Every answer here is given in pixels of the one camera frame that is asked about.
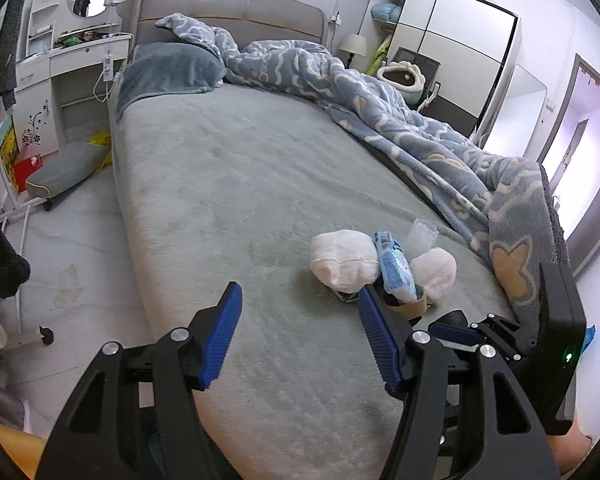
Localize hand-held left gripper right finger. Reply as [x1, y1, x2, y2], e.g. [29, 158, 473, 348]
[357, 284, 563, 480]

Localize grey and white wardrobe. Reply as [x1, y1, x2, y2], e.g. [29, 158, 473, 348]
[367, 0, 522, 142]

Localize brown cardboard tape roll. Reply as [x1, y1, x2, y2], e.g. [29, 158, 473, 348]
[383, 284, 429, 319]

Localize yellow bag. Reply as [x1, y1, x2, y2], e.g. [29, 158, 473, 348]
[86, 130, 114, 167]

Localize dark hanging clothes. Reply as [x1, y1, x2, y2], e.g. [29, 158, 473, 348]
[0, 0, 34, 107]

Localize black fuzzy sleeve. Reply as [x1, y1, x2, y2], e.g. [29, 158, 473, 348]
[0, 194, 31, 301]

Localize grey cushioned stool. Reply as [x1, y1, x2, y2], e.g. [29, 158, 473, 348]
[25, 141, 112, 212]

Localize person's right hand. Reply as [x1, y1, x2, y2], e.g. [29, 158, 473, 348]
[549, 430, 597, 472]

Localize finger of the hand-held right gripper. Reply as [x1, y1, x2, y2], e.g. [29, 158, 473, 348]
[427, 322, 481, 347]
[430, 310, 469, 330]

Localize large white tissue ball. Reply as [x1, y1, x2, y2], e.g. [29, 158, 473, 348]
[309, 229, 381, 292]

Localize small white tissue ball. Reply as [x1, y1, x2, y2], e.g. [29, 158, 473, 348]
[409, 248, 457, 306]

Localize door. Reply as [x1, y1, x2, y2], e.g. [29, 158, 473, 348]
[536, 54, 600, 277]

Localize blue pillow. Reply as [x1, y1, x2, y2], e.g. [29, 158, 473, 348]
[116, 42, 227, 117]

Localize white plush pet bed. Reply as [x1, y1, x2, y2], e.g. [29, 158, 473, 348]
[377, 60, 427, 107]

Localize orange cloth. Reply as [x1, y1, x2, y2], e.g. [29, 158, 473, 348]
[0, 417, 49, 462]

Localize yellow picture board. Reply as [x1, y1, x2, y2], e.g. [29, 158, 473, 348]
[0, 117, 22, 195]

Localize blue patterned blanket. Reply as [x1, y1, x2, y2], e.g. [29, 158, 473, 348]
[155, 12, 572, 326]

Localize grey bed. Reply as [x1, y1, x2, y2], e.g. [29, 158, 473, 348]
[107, 0, 571, 480]

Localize light blue cushion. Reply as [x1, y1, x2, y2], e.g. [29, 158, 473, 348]
[371, 2, 404, 25]

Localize grey hanging cloth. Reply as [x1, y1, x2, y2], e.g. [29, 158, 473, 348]
[0, 375, 28, 433]

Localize red box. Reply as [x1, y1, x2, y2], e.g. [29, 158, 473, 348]
[13, 156, 44, 194]

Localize white dressing table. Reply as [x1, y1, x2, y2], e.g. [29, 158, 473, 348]
[14, 0, 134, 161]

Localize bedside lamp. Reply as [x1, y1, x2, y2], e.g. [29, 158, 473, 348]
[338, 34, 367, 69]

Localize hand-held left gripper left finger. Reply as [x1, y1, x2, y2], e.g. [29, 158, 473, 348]
[35, 282, 243, 480]

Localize blue wet wipe packet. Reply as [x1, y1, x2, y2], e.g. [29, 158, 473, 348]
[371, 231, 417, 306]

